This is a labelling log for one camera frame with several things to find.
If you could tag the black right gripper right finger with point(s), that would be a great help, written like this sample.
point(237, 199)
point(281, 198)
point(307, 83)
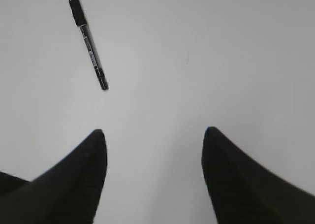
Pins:
point(244, 192)

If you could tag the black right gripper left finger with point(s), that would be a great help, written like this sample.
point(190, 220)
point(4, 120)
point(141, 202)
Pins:
point(67, 193)

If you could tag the black marker pen middle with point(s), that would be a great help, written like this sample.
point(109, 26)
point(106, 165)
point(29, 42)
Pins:
point(81, 22)

